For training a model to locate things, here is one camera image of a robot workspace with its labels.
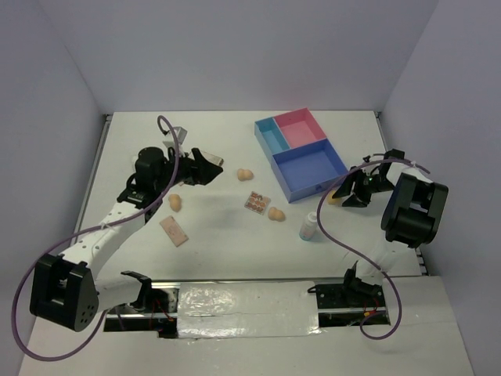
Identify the gold rectangular palette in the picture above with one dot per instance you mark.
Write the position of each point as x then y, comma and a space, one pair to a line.
216, 160

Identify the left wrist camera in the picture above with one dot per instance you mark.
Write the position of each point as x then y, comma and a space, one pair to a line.
180, 133

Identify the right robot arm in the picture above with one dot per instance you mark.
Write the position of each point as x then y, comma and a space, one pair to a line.
410, 219

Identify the pink rectangular palette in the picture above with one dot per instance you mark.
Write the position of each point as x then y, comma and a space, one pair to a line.
174, 231

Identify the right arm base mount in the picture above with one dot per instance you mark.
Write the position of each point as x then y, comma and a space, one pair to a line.
347, 303

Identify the silver foil tape strip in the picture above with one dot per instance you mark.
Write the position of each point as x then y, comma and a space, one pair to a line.
247, 310

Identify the yellow makeup sponge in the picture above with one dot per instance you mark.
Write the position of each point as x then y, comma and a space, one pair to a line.
332, 199

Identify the small white pink bottle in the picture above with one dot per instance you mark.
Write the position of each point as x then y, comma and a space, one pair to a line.
309, 226

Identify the beige makeup sponge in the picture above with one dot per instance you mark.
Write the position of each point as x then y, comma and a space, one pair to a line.
245, 174
175, 202
275, 214

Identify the three-compartment organizer tray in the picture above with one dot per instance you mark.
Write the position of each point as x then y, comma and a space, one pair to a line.
301, 157

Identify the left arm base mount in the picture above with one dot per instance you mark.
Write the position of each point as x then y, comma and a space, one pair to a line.
136, 303

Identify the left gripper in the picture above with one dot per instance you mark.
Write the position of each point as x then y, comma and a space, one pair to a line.
200, 171

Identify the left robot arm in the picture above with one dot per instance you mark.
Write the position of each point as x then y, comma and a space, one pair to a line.
65, 290

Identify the orange eyeshadow palette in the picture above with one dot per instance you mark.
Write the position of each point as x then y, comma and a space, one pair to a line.
257, 203

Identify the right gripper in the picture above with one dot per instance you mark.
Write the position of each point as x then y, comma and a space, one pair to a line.
362, 198

